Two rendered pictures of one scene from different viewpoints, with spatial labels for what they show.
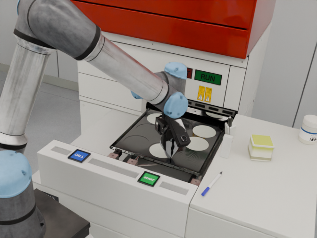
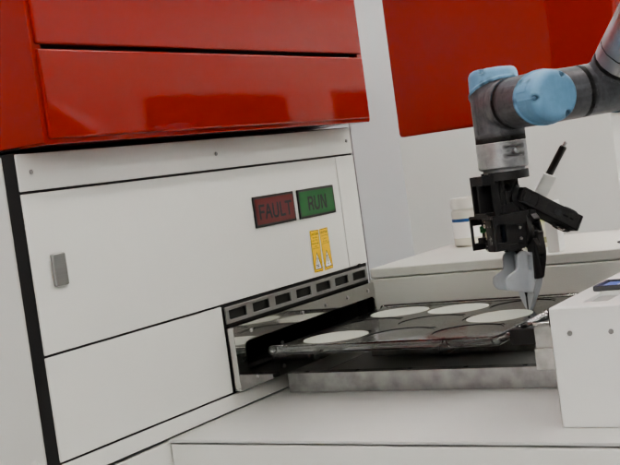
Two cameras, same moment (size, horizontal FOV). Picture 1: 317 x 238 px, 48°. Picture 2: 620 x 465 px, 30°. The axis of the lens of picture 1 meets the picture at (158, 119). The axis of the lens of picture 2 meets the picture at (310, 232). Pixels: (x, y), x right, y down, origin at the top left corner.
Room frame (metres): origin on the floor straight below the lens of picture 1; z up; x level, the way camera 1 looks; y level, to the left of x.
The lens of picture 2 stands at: (1.10, 1.71, 1.15)
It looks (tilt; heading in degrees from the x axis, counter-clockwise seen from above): 3 degrees down; 280
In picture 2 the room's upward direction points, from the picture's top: 8 degrees counter-clockwise
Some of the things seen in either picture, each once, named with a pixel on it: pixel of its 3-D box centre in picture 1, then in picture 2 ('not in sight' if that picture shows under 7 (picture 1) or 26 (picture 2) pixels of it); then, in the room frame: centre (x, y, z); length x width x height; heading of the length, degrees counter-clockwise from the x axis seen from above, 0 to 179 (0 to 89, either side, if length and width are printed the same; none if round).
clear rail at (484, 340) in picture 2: (132, 126); (377, 345); (1.32, 0.11, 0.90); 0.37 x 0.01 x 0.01; 159
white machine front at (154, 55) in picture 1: (153, 80); (230, 271); (1.53, 0.04, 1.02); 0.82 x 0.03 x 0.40; 69
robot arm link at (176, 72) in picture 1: (174, 80); (497, 104); (1.11, -0.04, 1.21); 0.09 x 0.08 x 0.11; 122
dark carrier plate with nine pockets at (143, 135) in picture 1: (171, 137); (431, 322); (1.25, -0.06, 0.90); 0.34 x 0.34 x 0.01; 69
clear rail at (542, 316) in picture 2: (153, 160); (542, 316); (1.08, 0.01, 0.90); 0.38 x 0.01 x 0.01; 69
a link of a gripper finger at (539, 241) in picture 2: (167, 139); (531, 249); (1.09, -0.04, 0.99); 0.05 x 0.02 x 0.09; 122
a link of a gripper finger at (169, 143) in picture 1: (164, 146); (521, 281); (1.11, -0.03, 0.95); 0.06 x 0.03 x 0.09; 32
